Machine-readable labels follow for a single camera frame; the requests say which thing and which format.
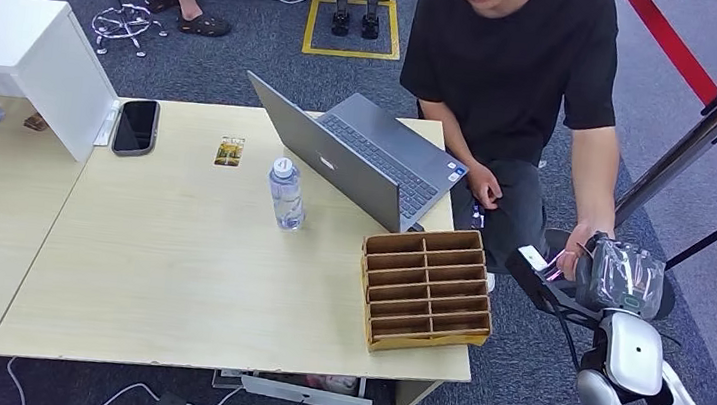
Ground person's left hand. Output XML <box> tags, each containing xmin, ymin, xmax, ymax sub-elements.
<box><xmin>552</xmin><ymin>217</ymin><xmax>618</xmax><ymax>286</ymax></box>

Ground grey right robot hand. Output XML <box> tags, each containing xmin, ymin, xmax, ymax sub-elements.
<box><xmin>497</xmin><ymin>241</ymin><xmax>609</xmax><ymax>331</ymax></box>

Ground person's right hand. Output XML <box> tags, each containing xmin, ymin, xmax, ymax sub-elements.
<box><xmin>462</xmin><ymin>161</ymin><xmax>507</xmax><ymax>213</ymax></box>

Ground wooden card organizer box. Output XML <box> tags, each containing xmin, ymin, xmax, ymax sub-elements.
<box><xmin>350</xmin><ymin>218</ymin><xmax>504</xmax><ymax>366</ymax></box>

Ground clear plastic wrist cover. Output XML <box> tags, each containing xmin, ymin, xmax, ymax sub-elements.
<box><xmin>571</xmin><ymin>234</ymin><xmax>670</xmax><ymax>322</ymax></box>

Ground grey laptop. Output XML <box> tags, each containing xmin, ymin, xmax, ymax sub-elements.
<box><xmin>231</xmin><ymin>69</ymin><xmax>477</xmax><ymax>241</ymax></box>

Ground wooden desk leg panel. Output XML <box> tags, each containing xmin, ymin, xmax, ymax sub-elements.
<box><xmin>394</xmin><ymin>377</ymin><xmax>445</xmax><ymax>405</ymax></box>

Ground clear plastic water bottle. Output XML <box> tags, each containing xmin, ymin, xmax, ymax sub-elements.
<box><xmin>262</xmin><ymin>155</ymin><xmax>313</xmax><ymax>234</ymax></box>

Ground yellow floor tape square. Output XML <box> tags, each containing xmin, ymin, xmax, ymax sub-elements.
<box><xmin>301</xmin><ymin>0</ymin><xmax>407</xmax><ymax>65</ymax></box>

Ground white under-desk tray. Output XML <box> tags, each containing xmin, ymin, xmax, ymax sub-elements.
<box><xmin>237</xmin><ymin>364</ymin><xmax>376</xmax><ymax>405</ymax></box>

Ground black sandal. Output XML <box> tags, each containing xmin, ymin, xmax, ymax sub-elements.
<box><xmin>176</xmin><ymin>9</ymin><xmax>234</xmax><ymax>40</ymax></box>
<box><xmin>143</xmin><ymin>0</ymin><xmax>182</xmax><ymax>18</ymax></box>

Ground black smartphone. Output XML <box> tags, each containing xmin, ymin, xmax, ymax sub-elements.
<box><xmin>109</xmin><ymin>96</ymin><xmax>163</xmax><ymax>162</ymax></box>

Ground white paper sheets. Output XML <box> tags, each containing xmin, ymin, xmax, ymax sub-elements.
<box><xmin>92</xmin><ymin>97</ymin><xmax>123</xmax><ymax>150</ymax></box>

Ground star-shaped chair base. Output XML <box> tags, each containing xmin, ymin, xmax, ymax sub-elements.
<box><xmin>88</xmin><ymin>0</ymin><xmax>173</xmax><ymax>63</ymax></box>

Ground small brown object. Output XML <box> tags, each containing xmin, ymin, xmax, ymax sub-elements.
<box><xmin>22</xmin><ymin>112</ymin><xmax>51</xmax><ymax>134</ymax></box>

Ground white desk shelf box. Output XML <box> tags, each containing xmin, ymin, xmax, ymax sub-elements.
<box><xmin>0</xmin><ymin>0</ymin><xmax>130</xmax><ymax>168</ymax></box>

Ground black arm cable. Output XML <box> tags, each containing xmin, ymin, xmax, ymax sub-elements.
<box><xmin>547</xmin><ymin>301</ymin><xmax>593</xmax><ymax>374</ymax></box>

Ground silver black stanchion post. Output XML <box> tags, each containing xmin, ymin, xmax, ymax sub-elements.
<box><xmin>536</xmin><ymin>73</ymin><xmax>717</xmax><ymax>328</ymax></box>

